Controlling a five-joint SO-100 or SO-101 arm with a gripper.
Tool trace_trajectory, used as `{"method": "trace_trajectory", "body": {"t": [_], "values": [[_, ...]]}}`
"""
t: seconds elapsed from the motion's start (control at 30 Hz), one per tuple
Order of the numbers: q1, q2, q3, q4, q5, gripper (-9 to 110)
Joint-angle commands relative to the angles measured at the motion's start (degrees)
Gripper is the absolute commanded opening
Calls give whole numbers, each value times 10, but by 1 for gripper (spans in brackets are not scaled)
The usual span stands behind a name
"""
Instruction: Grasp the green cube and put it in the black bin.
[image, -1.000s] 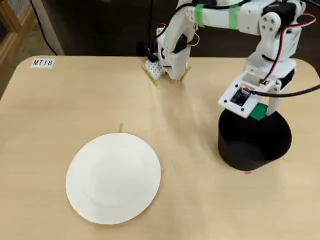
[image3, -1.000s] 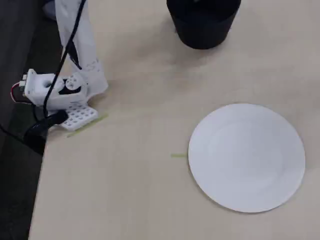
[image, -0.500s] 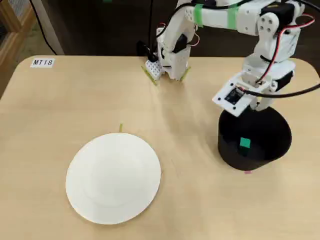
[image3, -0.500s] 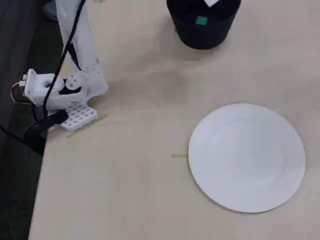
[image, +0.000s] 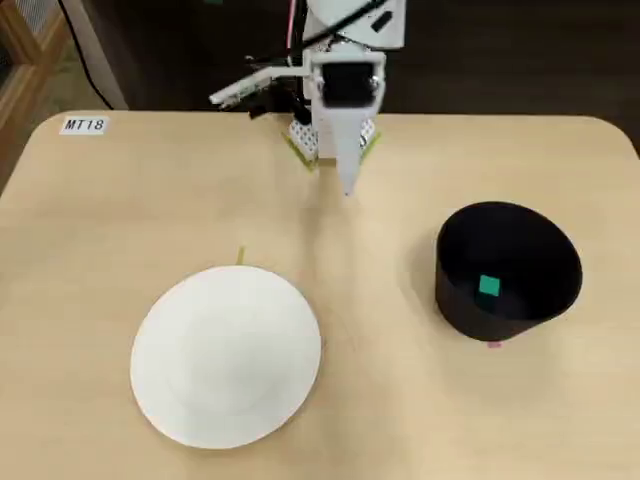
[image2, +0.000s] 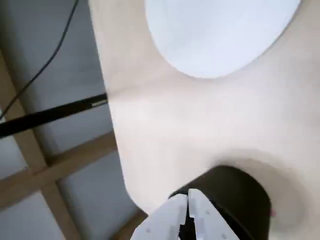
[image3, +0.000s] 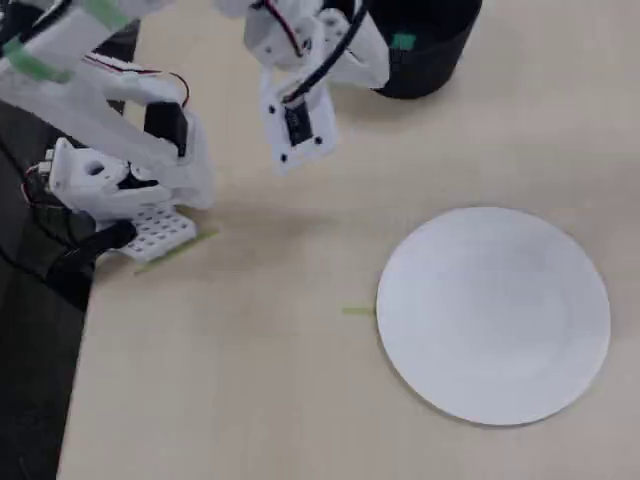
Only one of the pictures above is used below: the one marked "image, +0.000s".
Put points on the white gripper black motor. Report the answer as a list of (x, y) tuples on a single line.
[(346, 86)]

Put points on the green cube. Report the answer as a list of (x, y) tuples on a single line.
[(489, 286)]

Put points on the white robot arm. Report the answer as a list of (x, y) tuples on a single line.
[(350, 20)]

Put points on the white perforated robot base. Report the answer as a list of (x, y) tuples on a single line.
[(304, 136)]

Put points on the black round bin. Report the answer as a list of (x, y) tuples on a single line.
[(525, 235)]

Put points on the green base tape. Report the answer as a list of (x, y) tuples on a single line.
[(300, 156), (373, 142)]

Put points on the thin green tape strip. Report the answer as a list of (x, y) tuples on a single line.
[(241, 256)]

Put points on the white round plate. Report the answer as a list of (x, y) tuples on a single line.
[(225, 357)]

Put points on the pink tape piece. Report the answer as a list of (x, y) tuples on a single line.
[(494, 344)]

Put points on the white MT18 label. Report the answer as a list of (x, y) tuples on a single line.
[(84, 125)]

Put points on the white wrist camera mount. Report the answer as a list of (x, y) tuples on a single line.
[(255, 81)]

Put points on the white post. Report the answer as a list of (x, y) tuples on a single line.
[(97, 55)]

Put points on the wooden shelf frame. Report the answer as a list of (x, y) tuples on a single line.
[(30, 75)]

